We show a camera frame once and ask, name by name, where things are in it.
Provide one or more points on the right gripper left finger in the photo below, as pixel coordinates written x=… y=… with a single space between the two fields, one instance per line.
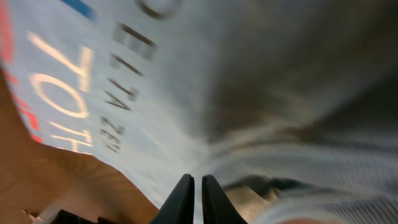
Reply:
x=179 y=205

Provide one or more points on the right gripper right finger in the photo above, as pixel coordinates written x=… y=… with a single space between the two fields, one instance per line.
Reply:
x=216 y=206

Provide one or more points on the light blue printed t-shirt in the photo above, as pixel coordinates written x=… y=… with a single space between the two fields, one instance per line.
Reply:
x=298 y=97

